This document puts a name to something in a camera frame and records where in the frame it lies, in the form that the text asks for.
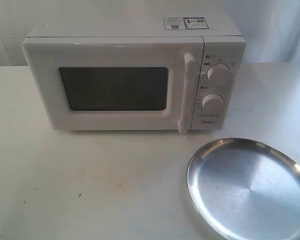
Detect white microwave door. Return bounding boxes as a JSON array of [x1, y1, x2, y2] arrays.
[[22, 36, 205, 134]]

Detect white microwave oven body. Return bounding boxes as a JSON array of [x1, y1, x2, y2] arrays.
[[25, 8, 246, 131]]

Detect lower white control knob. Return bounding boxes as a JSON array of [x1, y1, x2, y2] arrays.
[[201, 93, 224, 114]]

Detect white control knob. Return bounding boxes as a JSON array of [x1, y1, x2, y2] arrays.
[[201, 93, 224, 114], [207, 63, 231, 83]]

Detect upper white control knob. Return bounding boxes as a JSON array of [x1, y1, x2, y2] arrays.
[[207, 63, 231, 83]]

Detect blue white label sticker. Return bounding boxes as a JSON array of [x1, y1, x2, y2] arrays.
[[163, 17, 209, 30]]

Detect round stainless steel plate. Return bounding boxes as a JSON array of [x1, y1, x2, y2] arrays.
[[186, 138, 300, 240]]

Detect white curtain backdrop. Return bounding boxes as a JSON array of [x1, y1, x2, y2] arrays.
[[0, 0, 300, 71]]

